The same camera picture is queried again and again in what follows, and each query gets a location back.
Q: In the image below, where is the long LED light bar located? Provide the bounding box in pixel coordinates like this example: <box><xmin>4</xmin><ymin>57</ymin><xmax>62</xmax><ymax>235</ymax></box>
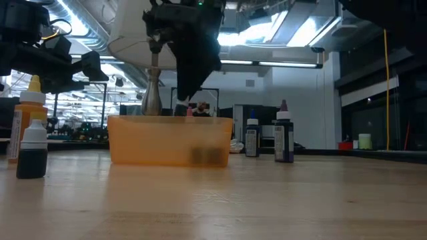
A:
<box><xmin>220</xmin><ymin>59</ymin><xmax>324</xmax><ymax>69</ymax></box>
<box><xmin>69</xmin><ymin>54</ymin><xmax>125</xmax><ymax>65</ymax></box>

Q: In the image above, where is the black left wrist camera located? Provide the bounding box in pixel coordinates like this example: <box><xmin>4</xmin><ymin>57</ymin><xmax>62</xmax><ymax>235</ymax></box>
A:
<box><xmin>45</xmin><ymin>35</ymin><xmax>73</xmax><ymax>56</ymax></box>

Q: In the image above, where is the silver table lamp white shade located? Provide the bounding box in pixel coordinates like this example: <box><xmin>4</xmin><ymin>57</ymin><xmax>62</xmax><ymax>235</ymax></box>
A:
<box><xmin>107</xmin><ymin>0</ymin><xmax>181</xmax><ymax>117</ymax></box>

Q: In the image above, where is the large yellow food coloring bottle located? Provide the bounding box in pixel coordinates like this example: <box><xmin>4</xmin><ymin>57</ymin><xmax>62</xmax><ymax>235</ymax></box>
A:
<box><xmin>7</xmin><ymin>75</ymin><xmax>49</xmax><ymax>164</ymax></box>

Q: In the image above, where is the black gantry frame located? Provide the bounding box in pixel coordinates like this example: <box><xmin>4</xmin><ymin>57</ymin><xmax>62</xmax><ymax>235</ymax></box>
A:
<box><xmin>54</xmin><ymin>81</ymin><xmax>108</xmax><ymax>129</ymax></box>
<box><xmin>170</xmin><ymin>87</ymin><xmax>220</xmax><ymax>117</ymax></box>

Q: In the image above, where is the silver ceiling duct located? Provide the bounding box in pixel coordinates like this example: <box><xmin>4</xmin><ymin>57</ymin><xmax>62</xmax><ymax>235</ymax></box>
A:
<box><xmin>55</xmin><ymin>0</ymin><xmax>148</xmax><ymax>88</ymax></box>

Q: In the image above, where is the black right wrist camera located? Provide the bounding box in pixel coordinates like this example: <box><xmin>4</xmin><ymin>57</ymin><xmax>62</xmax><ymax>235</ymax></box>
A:
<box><xmin>142</xmin><ymin>9</ymin><xmax>169</xmax><ymax>38</ymax></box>

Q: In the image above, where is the pale green cup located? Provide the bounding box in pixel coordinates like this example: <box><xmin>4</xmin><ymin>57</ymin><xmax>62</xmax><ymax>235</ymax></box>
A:
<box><xmin>358</xmin><ymin>133</ymin><xmax>372</xmax><ymax>151</ymax></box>

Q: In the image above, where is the orange translucent plastic bin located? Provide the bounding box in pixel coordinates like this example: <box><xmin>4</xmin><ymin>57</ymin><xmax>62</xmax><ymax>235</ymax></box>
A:
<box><xmin>107</xmin><ymin>115</ymin><xmax>234</xmax><ymax>169</ymax></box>

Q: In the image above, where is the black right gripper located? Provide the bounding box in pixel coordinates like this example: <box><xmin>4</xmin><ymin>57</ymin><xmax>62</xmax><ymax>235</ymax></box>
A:
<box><xmin>163</xmin><ymin>0</ymin><xmax>228</xmax><ymax>102</ymax></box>

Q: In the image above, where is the black cabinet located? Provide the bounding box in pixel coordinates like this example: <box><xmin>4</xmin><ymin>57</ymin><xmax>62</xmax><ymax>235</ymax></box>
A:
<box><xmin>233</xmin><ymin>104</ymin><xmax>283</xmax><ymax>149</ymax></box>

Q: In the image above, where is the large blue food coloring bottle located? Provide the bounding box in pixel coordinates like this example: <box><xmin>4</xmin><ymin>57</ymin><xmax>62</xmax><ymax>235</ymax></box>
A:
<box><xmin>245</xmin><ymin>109</ymin><xmax>261</xmax><ymax>158</ymax></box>

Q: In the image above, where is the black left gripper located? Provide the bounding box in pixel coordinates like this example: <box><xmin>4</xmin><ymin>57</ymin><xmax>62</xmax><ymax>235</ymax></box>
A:
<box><xmin>0</xmin><ymin>41</ymin><xmax>109</xmax><ymax>95</ymax></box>

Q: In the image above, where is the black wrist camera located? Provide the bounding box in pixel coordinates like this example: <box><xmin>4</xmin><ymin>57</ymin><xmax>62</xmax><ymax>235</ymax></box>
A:
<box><xmin>45</xmin><ymin>35</ymin><xmax>73</xmax><ymax>56</ymax></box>
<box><xmin>142</xmin><ymin>9</ymin><xmax>169</xmax><ymax>38</ymax></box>

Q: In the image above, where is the person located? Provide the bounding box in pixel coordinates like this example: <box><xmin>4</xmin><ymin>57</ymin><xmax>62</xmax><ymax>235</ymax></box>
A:
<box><xmin>193</xmin><ymin>101</ymin><xmax>211</xmax><ymax>117</ymax></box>

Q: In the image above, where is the large purple food coloring bottle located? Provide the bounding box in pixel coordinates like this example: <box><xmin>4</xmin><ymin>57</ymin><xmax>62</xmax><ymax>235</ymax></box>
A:
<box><xmin>274</xmin><ymin>99</ymin><xmax>295</xmax><ymax>164</ymax></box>

